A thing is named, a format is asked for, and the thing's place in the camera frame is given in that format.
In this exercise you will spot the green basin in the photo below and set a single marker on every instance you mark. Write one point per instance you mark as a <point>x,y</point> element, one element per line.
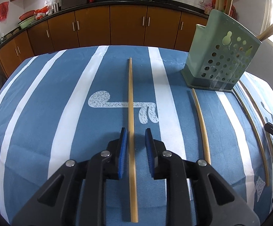
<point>25,23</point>

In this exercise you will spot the blue white striped tablecloth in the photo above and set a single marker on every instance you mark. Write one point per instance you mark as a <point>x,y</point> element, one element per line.
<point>70,104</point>

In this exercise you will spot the lower wooden kitchen cabinets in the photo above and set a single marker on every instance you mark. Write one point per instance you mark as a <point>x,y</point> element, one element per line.
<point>101,25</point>

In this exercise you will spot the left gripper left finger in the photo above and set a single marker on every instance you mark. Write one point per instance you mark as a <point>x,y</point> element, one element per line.
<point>117,149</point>

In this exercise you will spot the red basin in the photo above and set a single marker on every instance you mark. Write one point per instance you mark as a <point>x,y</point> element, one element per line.
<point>27,15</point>

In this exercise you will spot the green perforated utensil holder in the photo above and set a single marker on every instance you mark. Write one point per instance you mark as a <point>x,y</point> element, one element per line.
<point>220,53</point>

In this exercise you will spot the red hanging bag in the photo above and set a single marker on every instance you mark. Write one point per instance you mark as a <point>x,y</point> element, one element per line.
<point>4,8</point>

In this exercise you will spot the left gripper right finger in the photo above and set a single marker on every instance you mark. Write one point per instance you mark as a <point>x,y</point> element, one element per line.
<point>155,148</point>

